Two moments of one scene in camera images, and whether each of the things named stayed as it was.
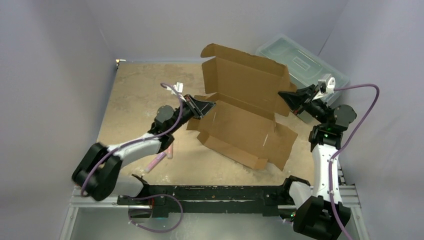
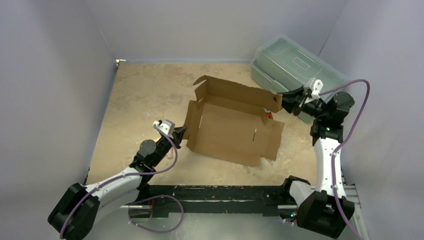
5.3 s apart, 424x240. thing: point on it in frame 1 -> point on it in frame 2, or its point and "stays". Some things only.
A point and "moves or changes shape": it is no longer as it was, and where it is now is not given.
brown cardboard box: (248, 95) moves or changes shape
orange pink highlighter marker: (169, 151) stays
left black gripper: (203, 107) -> (176, 137)
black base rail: (270, 200) stays
